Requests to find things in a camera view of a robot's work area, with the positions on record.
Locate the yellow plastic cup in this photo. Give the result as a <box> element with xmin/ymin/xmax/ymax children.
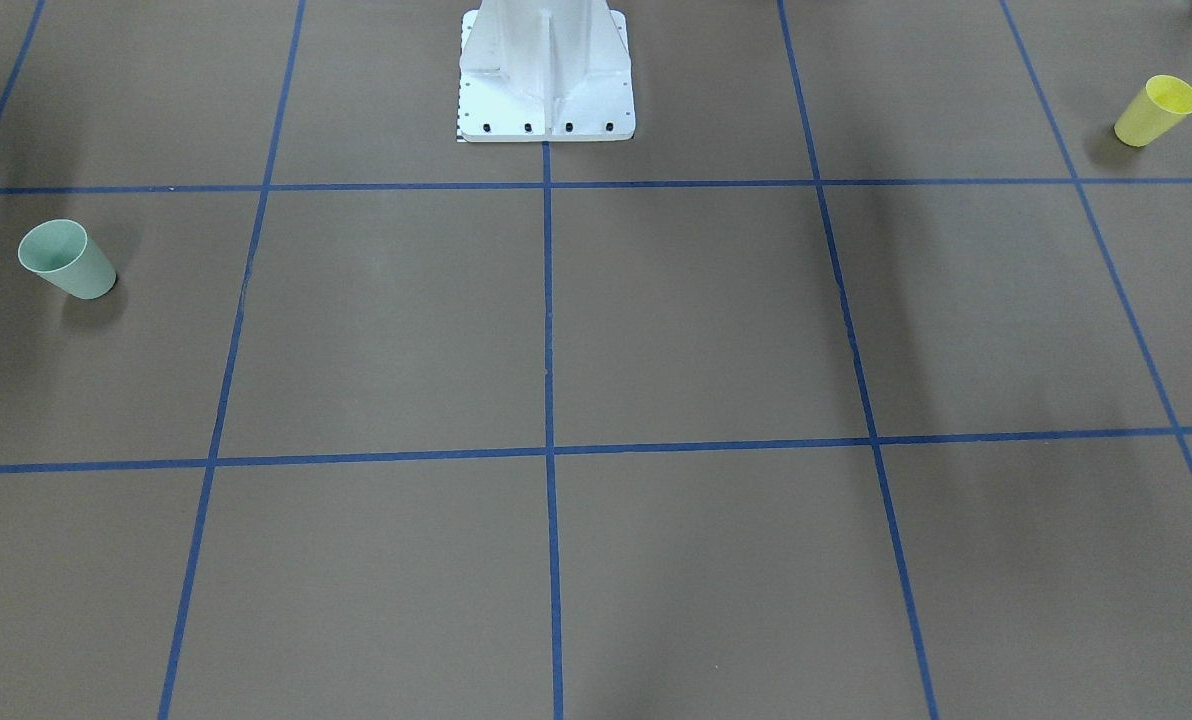
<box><xmin>1113</xmin><ymin>74</ymin><xmax>1192</xmax><ymax>149</ymax></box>

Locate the green plastic cup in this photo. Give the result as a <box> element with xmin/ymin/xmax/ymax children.
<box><xmin>17</xmin><ymin>219</ymin><xmax>119</xmax><ymax>300</ymax></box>

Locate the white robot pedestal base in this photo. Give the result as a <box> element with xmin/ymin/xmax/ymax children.
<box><xmin>457</xmin><ymin>1</ymin><xmax>637</xmax><ymax>143</ymax></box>

